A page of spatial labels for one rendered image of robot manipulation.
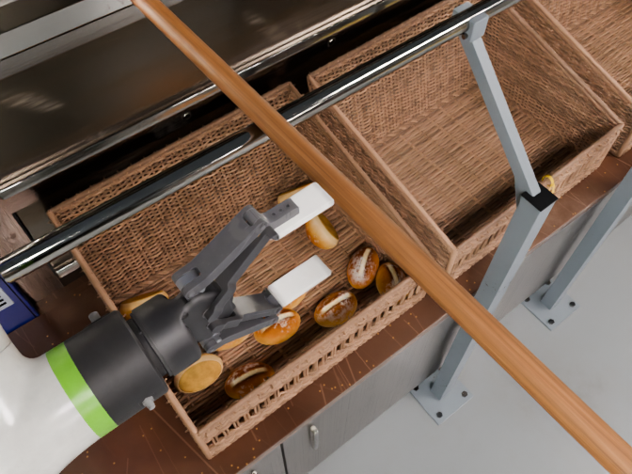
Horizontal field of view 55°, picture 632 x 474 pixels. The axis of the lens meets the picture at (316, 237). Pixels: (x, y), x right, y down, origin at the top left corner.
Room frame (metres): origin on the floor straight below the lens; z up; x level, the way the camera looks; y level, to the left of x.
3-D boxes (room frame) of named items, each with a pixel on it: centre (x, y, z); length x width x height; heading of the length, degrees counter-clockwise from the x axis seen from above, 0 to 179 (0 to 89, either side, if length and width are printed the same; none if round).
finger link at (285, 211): (0.32, 0.04, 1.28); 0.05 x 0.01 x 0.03; 128
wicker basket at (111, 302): (0.62, 0.13, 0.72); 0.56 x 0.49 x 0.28; 128
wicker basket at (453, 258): (0.98, -0.34, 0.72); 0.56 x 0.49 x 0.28; 129
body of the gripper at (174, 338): (0.26, 0.12, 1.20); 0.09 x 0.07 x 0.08; 128
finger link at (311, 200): (0.34, 0.02, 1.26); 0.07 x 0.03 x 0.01; 128
